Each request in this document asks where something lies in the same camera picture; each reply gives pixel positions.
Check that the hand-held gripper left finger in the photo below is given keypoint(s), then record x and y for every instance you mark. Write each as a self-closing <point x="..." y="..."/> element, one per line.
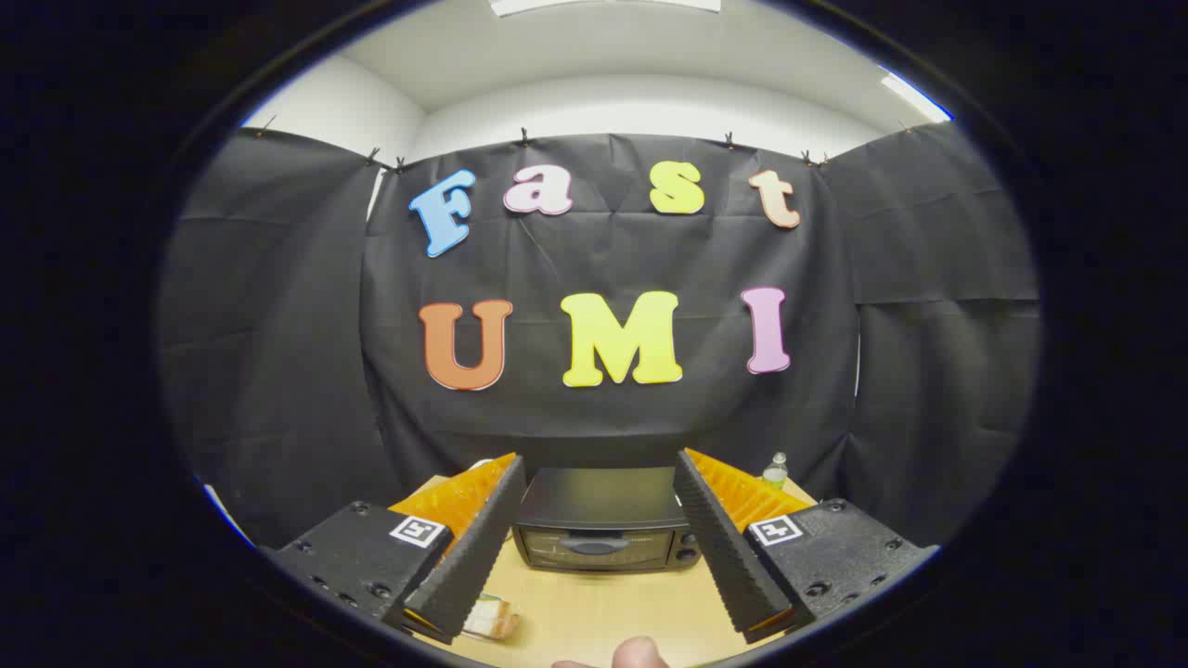
<point x="478" y="547"/>

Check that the black toaster oven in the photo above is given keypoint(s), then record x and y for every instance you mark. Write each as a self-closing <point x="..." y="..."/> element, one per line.
<point x="594" y="501"/>

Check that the green label plastic bottle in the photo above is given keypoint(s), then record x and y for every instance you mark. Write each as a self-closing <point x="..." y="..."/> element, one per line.
<point x="775" y="473"/>

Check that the ceiling light panel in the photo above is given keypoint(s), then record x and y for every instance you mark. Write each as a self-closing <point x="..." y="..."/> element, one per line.
<point x="603" y="5"/>

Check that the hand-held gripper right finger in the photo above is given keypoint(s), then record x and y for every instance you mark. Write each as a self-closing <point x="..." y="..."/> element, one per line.
<point x="729" y="557"/>

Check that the white food tray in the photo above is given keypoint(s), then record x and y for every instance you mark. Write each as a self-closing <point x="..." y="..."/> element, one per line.
<point x="506" y="623"/>

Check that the toast sandwich with lettuce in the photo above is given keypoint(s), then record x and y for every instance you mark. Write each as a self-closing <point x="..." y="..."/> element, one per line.
<point x="490" y="620"/>

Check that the black backdrop cloth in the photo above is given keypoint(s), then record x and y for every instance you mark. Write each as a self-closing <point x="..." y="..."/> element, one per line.
<point x="603" y="260"/>

